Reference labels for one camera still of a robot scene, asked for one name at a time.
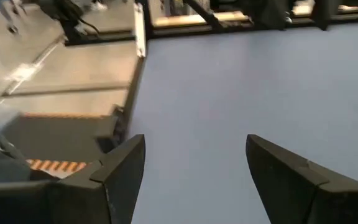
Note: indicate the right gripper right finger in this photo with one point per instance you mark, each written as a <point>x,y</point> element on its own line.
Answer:
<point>291,193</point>

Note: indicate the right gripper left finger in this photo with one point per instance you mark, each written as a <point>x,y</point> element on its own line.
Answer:
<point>117,186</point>

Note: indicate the black floor equipment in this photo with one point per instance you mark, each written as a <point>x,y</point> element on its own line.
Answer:
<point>70,18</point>

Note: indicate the wooden table side board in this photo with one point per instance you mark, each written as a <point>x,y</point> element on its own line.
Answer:
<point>182,20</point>

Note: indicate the silver corner bracket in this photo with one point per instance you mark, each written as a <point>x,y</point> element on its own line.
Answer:
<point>140,31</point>

